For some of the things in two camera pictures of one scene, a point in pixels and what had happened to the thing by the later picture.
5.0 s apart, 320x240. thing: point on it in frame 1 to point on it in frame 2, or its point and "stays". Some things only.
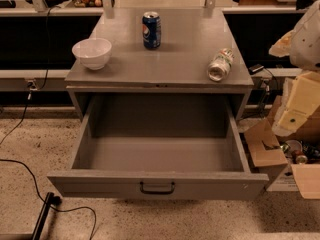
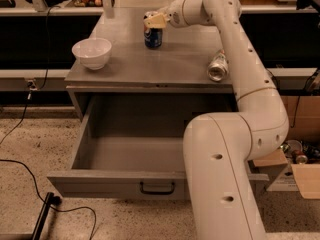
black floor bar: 50,199 stays
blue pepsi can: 151,29 stays
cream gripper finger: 282,47 to 158,21
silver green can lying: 221,65 stays
